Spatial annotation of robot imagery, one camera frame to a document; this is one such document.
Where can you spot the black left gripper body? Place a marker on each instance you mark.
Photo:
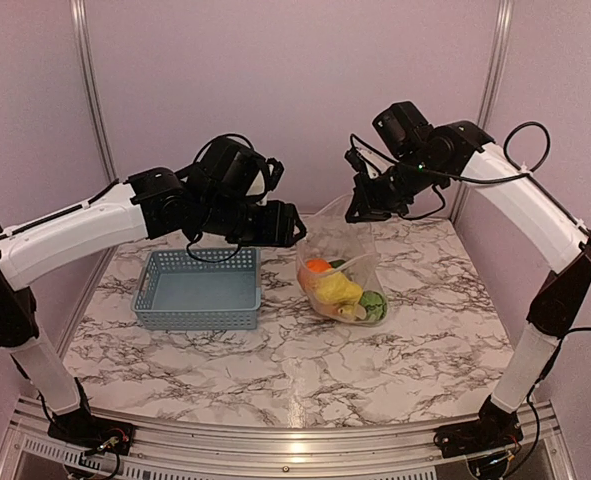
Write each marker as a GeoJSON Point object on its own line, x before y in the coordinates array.
{"type": "Point", "coordinates": [242, 228]}

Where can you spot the aluminium frame post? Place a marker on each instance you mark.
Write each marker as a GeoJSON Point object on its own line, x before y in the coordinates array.
{"type": "Point", "coordinates": [84, 49]}
{"type": "Point", "coordinates": [497, 61]}

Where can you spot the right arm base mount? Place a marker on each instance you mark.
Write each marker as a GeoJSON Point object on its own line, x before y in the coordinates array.
{"type": "Point", "coordinates": [473, 437]}

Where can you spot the left aluminium frame post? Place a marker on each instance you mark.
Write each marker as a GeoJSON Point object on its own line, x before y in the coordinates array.
{"type": "Point", "coordinates": [84, 49]}

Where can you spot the green toy pepper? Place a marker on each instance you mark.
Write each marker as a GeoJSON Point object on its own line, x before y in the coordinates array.
{"type": "Point", "coordinates": [335, 264]}

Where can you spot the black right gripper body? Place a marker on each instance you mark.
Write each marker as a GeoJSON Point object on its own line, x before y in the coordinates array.
{"type": "Point", "coordinates": [390, 196]}

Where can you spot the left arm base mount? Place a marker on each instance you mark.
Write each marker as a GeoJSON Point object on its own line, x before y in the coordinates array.
{"type": "Point", "coordinates": [94, 434]}

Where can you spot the yellow toy lemon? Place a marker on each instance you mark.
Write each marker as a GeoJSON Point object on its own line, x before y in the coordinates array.
{"type": "Point", "coordinates": [334, 288]}

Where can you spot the grey plastic basket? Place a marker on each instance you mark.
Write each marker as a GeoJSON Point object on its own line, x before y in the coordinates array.
{"type": "Point", "coordinates": [218, 289]}

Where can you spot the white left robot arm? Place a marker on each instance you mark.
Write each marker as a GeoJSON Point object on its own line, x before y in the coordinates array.
{"type": "Point", "coordinates": [147, 205]}

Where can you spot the yellow toy bananas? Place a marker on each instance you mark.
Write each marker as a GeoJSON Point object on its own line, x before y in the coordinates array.
{"type": "Point", "coordinates": [344, 312]}

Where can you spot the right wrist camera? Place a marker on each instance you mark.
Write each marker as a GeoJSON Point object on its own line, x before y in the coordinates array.
{"type": "Point", "coordinates": [403, 130]}

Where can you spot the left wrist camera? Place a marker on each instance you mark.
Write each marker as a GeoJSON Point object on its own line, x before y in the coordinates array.
{"type": "Point", "coordinates": [228, 167]}

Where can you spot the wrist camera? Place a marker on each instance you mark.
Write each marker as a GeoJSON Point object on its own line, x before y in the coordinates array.
{"type": "Point", "coordinates": [403, 130]}
{"type": "Point", "coordinates": [228, 167]}

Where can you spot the clear zip top bag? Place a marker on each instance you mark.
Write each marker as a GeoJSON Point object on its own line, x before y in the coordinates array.
{"type": "Point", "coordinates": [330, 237]}

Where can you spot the aluminium front rail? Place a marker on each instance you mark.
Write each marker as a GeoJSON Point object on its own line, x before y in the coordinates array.
{"type": "Point", "coordinates": [168, 449]}

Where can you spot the right aluminium frame post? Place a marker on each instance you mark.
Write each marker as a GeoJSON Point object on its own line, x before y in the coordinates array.
{"type": "Point", "coordinates": [497, 61]}

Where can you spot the orange toy fruit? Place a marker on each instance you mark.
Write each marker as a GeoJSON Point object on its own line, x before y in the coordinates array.
{"type": "Point", "coordinates": [318, 265]}

